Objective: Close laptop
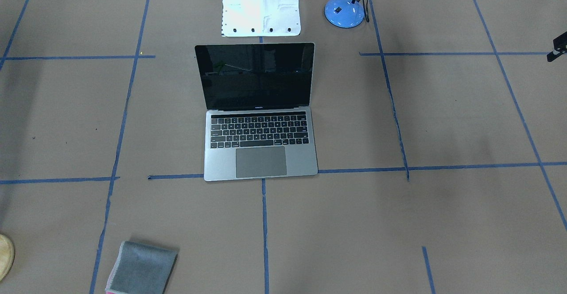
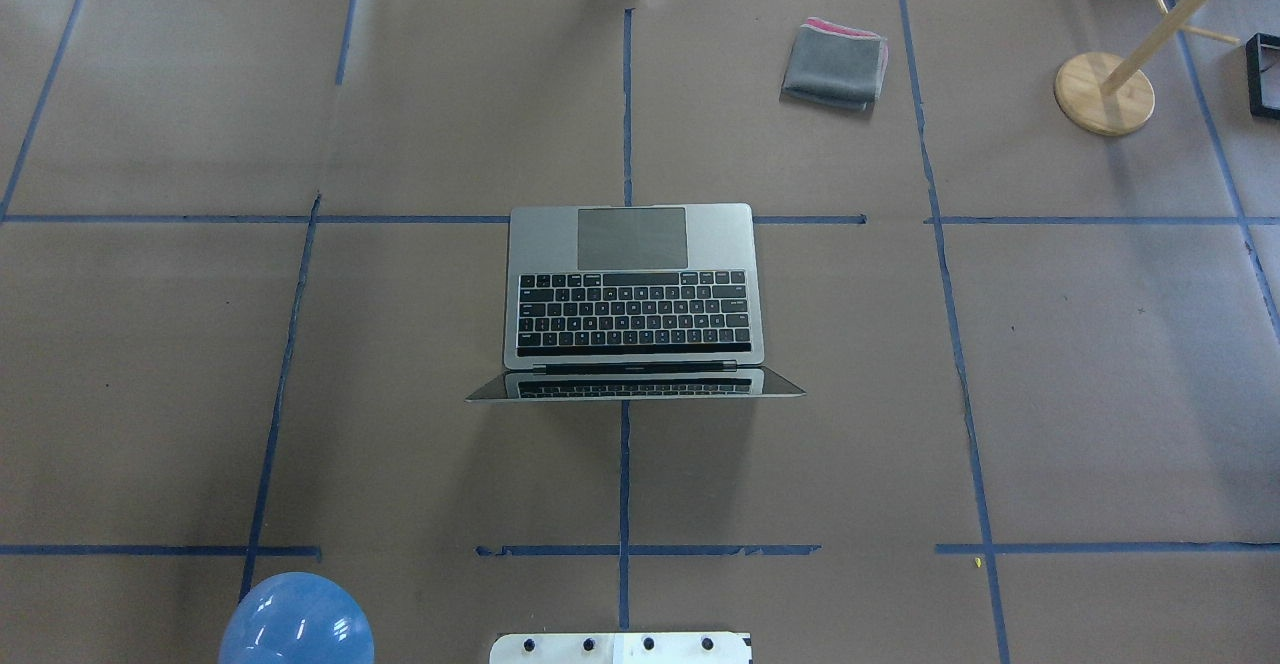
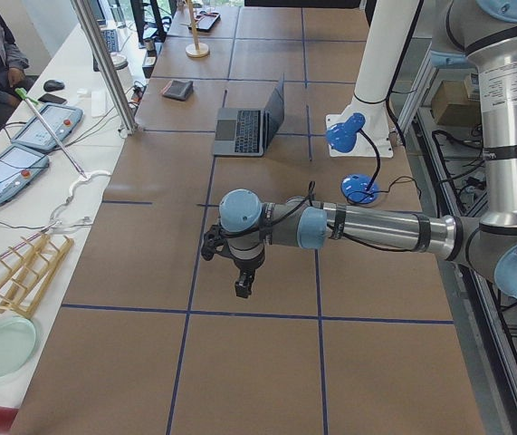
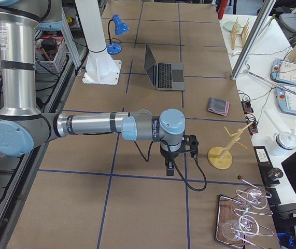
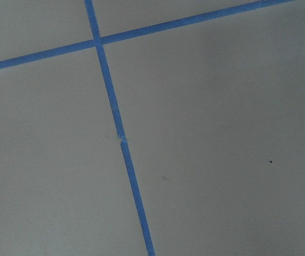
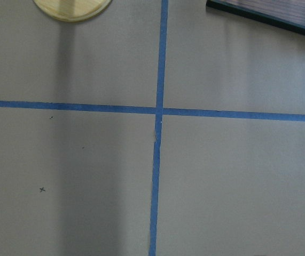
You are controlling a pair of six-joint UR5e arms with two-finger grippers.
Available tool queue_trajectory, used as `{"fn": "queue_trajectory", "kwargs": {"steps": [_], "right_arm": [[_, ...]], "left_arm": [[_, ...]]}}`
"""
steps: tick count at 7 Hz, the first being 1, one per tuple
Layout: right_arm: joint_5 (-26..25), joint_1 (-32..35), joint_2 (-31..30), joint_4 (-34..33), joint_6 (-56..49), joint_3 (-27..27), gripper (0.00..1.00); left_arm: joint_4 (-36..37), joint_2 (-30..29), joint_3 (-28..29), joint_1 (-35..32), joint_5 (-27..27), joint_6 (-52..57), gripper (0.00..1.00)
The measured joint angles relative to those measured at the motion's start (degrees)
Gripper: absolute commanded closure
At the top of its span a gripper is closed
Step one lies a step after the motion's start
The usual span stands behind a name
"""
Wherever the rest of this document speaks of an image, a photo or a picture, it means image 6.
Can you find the round wooden stand base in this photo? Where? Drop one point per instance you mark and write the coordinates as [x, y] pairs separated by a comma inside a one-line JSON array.
[[72, 10]]

